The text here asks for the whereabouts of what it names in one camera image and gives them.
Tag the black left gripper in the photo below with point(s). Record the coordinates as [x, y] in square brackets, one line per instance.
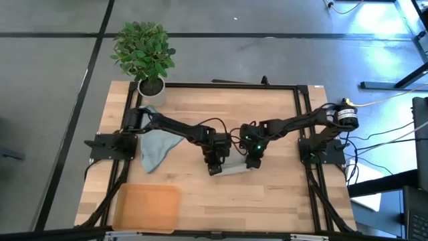
[210, 150]

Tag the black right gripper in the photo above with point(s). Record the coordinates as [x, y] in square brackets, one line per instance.
[259, 147]

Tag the grey microfiber towel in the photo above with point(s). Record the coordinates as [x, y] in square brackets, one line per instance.
[234, 167]

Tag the teal microfiber towel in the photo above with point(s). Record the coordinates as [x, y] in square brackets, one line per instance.
[155, 147]

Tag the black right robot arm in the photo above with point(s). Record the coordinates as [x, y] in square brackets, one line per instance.
[301, 120]

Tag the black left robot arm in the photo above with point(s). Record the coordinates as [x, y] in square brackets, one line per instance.
[174, 125]

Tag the orange plastic basket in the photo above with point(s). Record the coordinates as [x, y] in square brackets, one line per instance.
[146, 207]

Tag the white plant pot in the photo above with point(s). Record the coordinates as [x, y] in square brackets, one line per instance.
[151, 87]

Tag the white paper sheet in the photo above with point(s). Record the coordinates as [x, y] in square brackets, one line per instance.
[368, 172]

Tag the black floor beam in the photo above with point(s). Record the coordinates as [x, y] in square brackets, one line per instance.
[381, 185]

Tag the green leafy plant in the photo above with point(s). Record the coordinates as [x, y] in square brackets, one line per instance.
[143, 50]

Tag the black crossbar with silver brackets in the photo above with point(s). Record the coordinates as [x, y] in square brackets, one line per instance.
[67, 231]

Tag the dark grey monitor panel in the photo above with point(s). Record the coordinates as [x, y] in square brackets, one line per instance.
[421, 144]

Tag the black laptop keyboard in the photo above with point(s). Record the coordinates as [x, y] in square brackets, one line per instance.
[418, 217]

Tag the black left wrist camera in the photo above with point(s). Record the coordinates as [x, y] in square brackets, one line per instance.
[224, 144]

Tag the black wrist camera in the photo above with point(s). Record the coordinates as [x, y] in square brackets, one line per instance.
[224, 144]
[245, 134]

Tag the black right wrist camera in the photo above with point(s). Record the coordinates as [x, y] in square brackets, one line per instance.
[245, 134]

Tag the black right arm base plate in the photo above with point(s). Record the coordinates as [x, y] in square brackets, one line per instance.
[334, 154]

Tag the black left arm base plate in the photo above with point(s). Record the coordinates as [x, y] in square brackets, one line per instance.
[100, 147]

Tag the black desk leg frame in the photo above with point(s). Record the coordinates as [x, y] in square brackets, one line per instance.
[411, 75]

